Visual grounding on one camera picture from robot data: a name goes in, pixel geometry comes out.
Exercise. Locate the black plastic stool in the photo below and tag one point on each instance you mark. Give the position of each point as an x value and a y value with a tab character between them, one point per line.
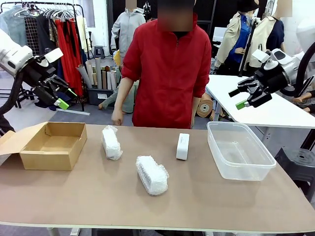
299	162

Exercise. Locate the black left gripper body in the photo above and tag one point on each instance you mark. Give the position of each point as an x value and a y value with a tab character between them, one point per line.
40	71

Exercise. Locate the brown cardboard spool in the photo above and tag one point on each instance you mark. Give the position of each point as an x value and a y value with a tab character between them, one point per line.
204	108

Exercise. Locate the person in red jacket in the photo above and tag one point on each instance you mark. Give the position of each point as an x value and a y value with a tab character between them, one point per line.
169	73

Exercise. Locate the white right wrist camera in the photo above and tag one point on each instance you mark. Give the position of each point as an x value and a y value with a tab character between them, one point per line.
260	56

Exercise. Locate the white work table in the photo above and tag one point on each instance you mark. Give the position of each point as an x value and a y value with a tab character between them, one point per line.
270	113

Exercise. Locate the large bubble-wrapped clock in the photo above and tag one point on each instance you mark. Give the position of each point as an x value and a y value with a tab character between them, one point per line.
152	175

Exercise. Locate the dark clothes pile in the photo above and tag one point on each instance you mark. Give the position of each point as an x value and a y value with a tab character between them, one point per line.
45	104

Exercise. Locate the small grey stool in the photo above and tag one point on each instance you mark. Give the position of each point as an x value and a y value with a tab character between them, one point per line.
99	51

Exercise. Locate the small white box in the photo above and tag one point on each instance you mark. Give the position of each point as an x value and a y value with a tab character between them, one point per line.
182	147

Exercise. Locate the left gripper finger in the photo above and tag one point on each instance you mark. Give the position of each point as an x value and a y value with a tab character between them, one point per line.
53	98
62	84

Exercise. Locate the clear plastic container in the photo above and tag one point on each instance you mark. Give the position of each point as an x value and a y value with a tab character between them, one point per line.
246	169

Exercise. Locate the cream paper roll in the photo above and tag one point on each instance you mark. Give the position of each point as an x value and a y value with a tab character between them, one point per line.
90	72

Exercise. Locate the slim bubble-wrapped clock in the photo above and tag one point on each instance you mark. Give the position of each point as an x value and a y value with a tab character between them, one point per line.
111	143

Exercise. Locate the open brown cardboard box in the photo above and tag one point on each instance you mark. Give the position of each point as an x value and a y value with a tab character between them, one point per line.
46	158

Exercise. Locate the mannequin in cream vest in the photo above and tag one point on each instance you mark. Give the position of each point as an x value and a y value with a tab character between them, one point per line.
273	32

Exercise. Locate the brown paper roll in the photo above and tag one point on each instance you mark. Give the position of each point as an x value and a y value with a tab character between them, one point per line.
104	79

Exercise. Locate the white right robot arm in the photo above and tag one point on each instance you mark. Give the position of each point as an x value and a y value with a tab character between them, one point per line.
302	56

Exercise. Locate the black metal stand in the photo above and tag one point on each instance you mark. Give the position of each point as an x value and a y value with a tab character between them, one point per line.
24	94

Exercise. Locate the mannequin in green clothes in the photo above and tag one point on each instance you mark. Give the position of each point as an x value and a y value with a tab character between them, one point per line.
130	100

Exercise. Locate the bare reclining mannequin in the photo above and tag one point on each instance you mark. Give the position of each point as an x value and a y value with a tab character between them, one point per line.
305	98

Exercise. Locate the tall grey paper roll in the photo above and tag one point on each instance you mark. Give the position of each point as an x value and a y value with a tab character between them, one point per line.
98	73

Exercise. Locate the grey storage bin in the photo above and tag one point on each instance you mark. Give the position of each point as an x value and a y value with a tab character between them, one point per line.
98	97

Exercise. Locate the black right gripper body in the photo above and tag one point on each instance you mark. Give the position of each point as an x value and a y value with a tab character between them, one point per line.
274	78

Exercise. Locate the mannequin in beige coat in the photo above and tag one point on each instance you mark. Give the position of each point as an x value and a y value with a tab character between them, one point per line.
237	41

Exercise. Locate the black hanging garment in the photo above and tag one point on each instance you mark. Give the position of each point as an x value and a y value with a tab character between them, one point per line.
46	39

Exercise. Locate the black bucket hat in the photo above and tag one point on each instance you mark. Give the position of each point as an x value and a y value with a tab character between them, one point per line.
247	6

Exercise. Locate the red hanging dress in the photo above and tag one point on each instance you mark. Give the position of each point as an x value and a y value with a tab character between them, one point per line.
67	56

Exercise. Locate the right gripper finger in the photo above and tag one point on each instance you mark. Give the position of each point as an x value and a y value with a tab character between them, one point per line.
247	84
259	97

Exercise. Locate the pale blue hanging garment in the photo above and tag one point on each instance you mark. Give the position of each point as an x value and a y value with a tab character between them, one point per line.
13	27

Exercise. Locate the white paper roll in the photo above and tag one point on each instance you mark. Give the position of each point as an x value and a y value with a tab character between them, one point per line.
113	79
109	81

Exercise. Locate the black tripod pole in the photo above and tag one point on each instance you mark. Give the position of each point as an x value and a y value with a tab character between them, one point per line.
247	46

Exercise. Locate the person's right hand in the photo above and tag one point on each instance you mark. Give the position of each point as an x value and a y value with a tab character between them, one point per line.
117	118

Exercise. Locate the leaning grey paper roll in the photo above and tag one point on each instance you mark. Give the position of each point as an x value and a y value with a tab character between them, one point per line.
85	77

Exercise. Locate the person's right forearm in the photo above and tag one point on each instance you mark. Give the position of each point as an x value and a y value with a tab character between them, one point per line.
123	93

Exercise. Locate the white table leg frame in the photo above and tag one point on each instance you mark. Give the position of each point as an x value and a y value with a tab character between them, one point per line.
73	231

